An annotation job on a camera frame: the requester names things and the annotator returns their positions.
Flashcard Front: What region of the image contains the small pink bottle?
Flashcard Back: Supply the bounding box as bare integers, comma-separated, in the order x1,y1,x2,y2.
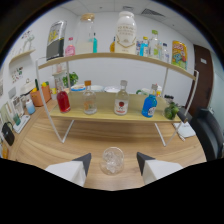
64,36,76,57

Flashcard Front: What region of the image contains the white figure ornament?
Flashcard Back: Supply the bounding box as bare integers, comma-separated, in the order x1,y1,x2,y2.
21,31,36,51

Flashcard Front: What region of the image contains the clear bottle with orange cap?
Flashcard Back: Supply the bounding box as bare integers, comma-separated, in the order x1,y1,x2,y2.
82,79,98,116

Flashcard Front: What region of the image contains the white flat scale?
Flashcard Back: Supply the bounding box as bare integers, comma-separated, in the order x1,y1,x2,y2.
12,114,32,134

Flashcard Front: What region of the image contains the ceiling air vent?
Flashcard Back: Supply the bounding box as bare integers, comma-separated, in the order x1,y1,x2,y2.
140,8,165,18

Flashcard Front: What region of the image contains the photo collage on wall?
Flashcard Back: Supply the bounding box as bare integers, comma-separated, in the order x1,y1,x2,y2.
11,66,24,84

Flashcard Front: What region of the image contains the two-tier wooden shelf rack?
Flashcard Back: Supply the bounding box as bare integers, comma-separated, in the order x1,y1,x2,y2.
34,51,200,148

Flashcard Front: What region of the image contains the blue liquid bottle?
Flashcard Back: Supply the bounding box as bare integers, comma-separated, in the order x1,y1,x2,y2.
141,83,159,119

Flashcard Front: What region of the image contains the clear jar with wooden lid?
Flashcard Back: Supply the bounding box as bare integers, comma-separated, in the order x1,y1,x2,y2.
74,13,96,55

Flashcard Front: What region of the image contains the white booklet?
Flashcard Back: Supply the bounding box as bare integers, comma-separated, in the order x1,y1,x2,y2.
173,121,197,139

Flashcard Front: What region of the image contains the red liquid glass bottle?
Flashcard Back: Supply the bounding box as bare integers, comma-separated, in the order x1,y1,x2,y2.
55,83,72,114

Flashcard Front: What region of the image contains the white milk bottle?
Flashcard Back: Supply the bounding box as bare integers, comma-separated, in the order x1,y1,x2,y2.
114,10,138,55

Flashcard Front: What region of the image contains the white and blue cup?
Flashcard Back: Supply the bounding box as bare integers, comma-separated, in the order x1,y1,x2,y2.
25,98,36,115

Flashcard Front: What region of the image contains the clear bottle with red label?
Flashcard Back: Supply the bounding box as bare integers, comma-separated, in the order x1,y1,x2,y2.
113,79,130,117

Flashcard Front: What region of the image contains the glass jar with limes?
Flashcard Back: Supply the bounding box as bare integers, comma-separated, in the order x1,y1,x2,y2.
163,96,181,121

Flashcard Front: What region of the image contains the yellow cartoon drink can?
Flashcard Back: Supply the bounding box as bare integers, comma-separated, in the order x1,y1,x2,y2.
171,40,188,70

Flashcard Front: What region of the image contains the black bag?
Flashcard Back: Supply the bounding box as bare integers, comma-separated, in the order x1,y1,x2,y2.
0,121,16,147

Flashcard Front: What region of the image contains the orange storage basket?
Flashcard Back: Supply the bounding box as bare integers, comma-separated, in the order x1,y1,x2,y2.
29,83,53,108

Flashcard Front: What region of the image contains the blue rimmed bowl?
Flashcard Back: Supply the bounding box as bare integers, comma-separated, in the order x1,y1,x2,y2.
70,83,87,93

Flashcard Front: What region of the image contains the clear bottle with green cap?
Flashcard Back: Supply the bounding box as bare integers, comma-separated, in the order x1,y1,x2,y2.
148,29,161,60

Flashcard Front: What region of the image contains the tall black silver can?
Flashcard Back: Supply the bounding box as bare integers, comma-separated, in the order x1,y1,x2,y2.
45,20,68,62

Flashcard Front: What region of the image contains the brown door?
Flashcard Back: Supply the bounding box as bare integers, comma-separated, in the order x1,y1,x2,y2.
184,44,214,118

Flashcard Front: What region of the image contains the small teal bottle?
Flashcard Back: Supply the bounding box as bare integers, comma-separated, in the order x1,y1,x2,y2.
89,32,99,54

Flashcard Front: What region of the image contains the small clear bottle blue cap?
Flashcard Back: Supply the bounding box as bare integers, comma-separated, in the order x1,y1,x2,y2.
161,42,170,64

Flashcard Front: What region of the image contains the clear glass with ice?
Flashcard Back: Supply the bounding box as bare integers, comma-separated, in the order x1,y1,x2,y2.
99,146,126,176

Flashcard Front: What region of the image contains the green potted plant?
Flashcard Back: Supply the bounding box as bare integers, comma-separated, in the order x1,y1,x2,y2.
62,71,80,88

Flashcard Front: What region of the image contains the black armchair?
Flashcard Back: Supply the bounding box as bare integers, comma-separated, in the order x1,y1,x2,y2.
189,106,224,161

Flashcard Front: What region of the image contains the white appliance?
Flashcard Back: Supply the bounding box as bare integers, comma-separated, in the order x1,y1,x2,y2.
20,79,36,96

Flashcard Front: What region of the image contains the black handle on rack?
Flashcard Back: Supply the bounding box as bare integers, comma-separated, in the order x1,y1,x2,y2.
176,109,193,124

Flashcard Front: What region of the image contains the wooden wall shelf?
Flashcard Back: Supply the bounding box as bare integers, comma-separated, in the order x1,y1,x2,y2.
8,49,37,64

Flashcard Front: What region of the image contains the small orange liquid bottle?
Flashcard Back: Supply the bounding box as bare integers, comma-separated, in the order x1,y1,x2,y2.
109,36,117,53

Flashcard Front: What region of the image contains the white bowl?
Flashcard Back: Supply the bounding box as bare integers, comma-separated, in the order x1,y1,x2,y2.
104,85,121,94
90,84,105,93

